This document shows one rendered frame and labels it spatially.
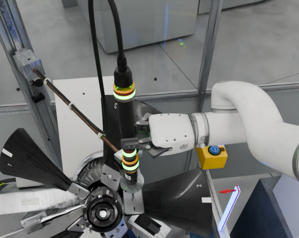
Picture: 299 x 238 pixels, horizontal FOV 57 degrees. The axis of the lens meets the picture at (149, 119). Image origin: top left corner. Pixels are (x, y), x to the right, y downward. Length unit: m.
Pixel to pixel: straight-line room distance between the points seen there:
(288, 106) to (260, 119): 1.36
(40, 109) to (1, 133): 0.46
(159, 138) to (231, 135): 0.17
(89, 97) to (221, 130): 0.59
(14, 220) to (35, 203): 1.34
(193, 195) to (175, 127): 0.37
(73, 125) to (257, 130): 0.74
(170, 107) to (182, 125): 0.95
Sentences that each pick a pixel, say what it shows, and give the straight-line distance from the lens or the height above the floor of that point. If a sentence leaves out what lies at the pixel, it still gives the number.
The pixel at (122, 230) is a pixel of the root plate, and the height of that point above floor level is 1.10.
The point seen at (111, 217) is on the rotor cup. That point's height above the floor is 1.21.
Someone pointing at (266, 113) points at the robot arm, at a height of 1.63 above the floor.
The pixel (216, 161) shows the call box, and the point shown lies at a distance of 1.22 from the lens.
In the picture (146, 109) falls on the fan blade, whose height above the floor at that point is 1.44.
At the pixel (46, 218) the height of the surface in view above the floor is 1.10.
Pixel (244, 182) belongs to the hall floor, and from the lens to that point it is 2.47.
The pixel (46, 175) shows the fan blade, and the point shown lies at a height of 1.28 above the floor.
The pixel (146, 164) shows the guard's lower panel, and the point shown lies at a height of 0.35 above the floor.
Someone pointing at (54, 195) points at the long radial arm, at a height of 1.13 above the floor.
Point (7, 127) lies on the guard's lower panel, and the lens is 1.75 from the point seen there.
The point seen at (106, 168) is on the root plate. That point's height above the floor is 1.26.
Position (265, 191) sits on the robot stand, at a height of 0.93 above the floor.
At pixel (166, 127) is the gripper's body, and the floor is 1.53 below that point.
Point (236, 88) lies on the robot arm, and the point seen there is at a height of 1.64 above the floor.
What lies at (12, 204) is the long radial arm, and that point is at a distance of 1.11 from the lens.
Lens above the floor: 2.01
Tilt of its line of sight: 46 degrees down
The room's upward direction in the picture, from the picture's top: straight up
